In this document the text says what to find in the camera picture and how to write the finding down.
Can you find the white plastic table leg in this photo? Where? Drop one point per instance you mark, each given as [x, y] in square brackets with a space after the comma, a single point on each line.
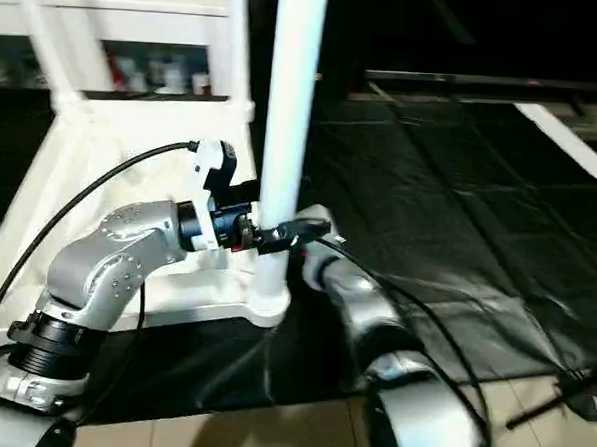
[43, 40]
[239, 50]
[290, 103]

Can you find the white plastic table top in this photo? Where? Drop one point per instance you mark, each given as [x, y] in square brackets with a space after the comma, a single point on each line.
[92, 153]

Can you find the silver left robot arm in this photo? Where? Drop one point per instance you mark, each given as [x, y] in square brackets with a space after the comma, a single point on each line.
[96, 273]

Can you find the black work mat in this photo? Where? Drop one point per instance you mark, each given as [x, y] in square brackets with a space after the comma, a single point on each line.
[439, 221]

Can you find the white glass-door cabinet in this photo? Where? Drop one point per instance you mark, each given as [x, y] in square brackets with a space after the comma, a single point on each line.
[109, 23]

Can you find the black metal bar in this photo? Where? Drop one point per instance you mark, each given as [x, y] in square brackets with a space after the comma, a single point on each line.
[506, 84]

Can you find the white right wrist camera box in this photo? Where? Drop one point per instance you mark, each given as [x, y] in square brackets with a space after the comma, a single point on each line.
[323, 225]

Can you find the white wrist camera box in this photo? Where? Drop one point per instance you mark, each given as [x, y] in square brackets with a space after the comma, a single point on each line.
[213, 174]
[323, 225]

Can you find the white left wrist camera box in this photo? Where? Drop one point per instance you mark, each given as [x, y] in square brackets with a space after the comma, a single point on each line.
[213, 174]

